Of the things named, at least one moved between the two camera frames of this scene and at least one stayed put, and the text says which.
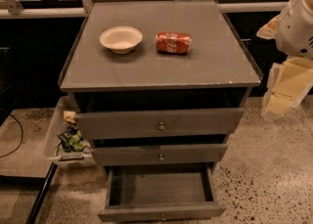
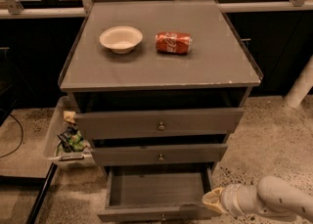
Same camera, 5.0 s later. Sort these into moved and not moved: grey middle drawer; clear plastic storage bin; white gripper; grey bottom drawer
Moved: white gripper
Not moved: grey middle drawer; clear plastic storage bin; grey bottom drawer
